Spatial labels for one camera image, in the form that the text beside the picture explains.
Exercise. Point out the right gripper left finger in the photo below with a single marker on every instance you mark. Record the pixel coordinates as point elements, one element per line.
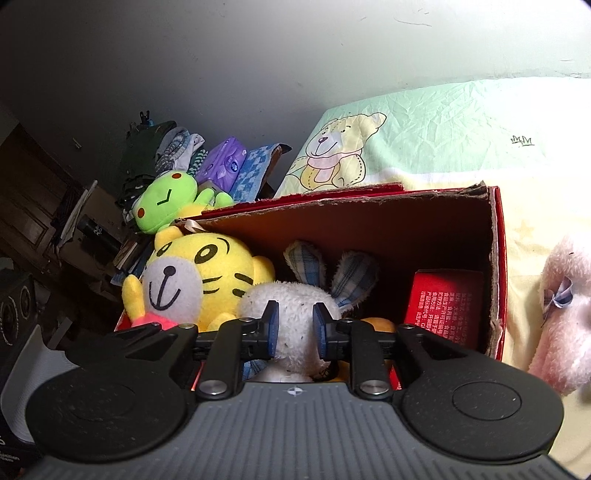
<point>225,351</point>

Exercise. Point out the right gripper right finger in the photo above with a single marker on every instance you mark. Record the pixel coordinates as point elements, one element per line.
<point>357,343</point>

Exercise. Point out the white plush rabbit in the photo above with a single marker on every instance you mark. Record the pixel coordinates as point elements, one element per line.
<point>296,358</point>

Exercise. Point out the pink plush toy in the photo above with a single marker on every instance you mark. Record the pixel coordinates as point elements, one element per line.
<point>562,357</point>

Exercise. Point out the yellow tiger plush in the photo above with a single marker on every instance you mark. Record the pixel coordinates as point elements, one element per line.
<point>196,278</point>

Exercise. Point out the red cardboard box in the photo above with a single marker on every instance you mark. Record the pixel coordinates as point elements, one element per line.
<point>440,255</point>

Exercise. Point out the blue checkered cloth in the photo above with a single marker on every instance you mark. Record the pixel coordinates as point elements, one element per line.
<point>252,176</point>

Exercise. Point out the green frog plush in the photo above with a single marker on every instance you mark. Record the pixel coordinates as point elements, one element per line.
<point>171,196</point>

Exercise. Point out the purple toy case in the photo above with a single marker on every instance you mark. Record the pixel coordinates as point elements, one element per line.
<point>222,165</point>

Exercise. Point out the pile of folded clothes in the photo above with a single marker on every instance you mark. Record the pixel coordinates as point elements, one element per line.
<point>180,150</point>

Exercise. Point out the bear print bed sheet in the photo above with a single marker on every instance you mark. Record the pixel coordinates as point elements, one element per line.
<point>528,136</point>

